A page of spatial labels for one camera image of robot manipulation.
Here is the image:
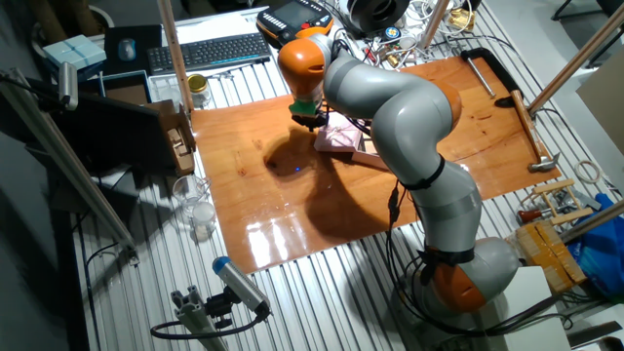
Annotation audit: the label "black mouse pad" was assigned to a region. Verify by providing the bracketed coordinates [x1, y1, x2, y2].
[102, 23, 163, 77]

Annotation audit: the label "aluminium profile stand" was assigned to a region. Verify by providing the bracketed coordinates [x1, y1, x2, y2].
[170, 285, 230, 351]

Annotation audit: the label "clear plastic beaker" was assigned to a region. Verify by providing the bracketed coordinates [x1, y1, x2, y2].
[171, 174, 212, 218]

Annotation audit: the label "black filament spool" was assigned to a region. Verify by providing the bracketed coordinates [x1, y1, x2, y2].
[340, 0, 411, 36]

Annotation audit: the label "glossy wooden board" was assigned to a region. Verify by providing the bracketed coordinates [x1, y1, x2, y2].
[189, 54, 562, 275]

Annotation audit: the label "green gripper mount flange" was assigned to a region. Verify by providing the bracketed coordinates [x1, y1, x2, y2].
[288, 98, 321, 118]

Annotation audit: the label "pink ribboned casing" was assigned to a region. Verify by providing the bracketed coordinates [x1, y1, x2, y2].
[313, 124, 365, 154]

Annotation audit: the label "yellow cardboard stack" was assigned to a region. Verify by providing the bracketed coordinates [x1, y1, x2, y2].
[516, 218, 589, 293]

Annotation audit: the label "dark blue tray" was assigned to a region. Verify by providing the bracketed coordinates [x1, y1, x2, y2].
[80, 69, 153, 106]

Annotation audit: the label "black monitor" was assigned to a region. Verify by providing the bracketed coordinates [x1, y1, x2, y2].
[28, 77, 176, 172]

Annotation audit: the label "glass jar yellow lid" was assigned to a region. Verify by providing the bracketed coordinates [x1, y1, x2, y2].
[186, 73, 213, 109]

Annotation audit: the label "black computer keyboard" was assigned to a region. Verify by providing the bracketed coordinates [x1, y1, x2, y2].
[146, 31, 273, 76]

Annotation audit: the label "wooden pole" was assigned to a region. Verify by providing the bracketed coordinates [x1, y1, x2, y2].
[560, 199, 624, 244]
[527, 3, 624, 116]
[417, 0, 452, 50]
[156, 0, 195, 114]

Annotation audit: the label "orange black teach pendant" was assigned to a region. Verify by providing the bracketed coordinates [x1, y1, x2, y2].
[255, 0, 335, 50]

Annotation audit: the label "black camera cable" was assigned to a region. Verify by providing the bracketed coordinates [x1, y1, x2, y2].
[149, 311, 269, 341]

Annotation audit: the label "white tape ring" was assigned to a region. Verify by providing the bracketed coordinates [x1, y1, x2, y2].
[573, 159, 604, 185]

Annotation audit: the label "brass metal fitting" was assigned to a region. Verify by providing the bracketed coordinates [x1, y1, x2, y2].
[447, 7, 477, 33]

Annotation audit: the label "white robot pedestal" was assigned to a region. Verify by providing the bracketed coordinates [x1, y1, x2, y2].
[487, 265, 574, 351]

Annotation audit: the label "wooden handled hammer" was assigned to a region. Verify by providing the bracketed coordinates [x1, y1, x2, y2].
[510, 89, 562, 175]

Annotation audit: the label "black bar clamp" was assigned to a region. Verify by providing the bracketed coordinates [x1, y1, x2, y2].
[460, 47, 526, 109]

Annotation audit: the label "long silver frame bar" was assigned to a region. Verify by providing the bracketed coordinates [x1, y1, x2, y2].
[0, 67, 140, 267]

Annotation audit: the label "clear plastic tray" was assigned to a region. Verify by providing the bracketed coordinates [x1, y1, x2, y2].
[146, 72, 189, 106]

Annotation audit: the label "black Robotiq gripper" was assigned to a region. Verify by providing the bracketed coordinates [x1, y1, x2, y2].
[291, 112, 329, 134]

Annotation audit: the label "brown cardboard box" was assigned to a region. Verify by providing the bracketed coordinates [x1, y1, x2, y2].
[145, 99, 197, 176]

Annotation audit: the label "white paper sheets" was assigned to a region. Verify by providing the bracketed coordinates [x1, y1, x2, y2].
[160, 12, 264, 48]

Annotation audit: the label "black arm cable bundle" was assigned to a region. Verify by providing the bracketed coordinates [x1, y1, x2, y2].
[331, 38, 574, 338]

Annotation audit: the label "small clear plastic cup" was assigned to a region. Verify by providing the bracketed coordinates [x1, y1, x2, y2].
[190, 200, 217, 243]

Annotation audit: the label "grey computer mouse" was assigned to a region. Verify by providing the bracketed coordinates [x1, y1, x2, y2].
[117, 37, 137, 62]

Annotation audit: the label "small wooden frame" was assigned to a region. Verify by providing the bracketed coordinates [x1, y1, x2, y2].
[533, 177, 595, 226]

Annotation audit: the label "silver depth camera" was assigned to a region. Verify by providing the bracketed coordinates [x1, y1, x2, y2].
[58, 60, 79, 111]

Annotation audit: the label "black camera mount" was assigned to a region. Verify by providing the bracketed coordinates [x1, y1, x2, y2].
[204, 287, 240, 331]

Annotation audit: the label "light blue gift box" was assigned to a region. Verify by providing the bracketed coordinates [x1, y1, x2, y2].
[41, 33, 107, 72]

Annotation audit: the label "red handled screwdriver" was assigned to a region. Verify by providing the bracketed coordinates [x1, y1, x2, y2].
[517, 207, 557, 224]

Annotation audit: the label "blue plastic bag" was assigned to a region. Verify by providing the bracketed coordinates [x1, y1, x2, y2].
[567, 192, 624, 301]

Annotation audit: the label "silver camera blue end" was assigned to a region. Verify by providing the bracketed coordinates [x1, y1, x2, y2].
[212, 255, 272, 316]

